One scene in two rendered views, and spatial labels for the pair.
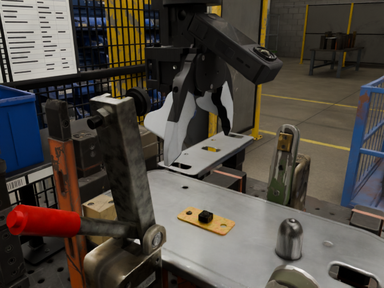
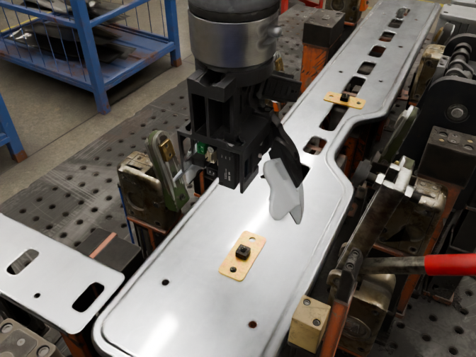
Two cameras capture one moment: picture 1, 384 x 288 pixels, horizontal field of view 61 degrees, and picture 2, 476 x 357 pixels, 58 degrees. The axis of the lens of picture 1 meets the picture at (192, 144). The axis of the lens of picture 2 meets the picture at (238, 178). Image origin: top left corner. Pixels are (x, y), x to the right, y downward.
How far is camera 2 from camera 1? 0.63 m
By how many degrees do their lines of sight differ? 82
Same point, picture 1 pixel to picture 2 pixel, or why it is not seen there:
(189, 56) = (274, 120)
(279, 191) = (182, 193)
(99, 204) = (316, 312)
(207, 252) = (293, 251)
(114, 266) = (384, 281)
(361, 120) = not seen: outside the picture
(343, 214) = (27, 200)
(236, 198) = (193, 230)
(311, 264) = not seen: hidden behind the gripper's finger
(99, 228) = (405, 259)
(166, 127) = (299, 193)
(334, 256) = not seen: hidden behind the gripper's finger
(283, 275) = (409, 164)
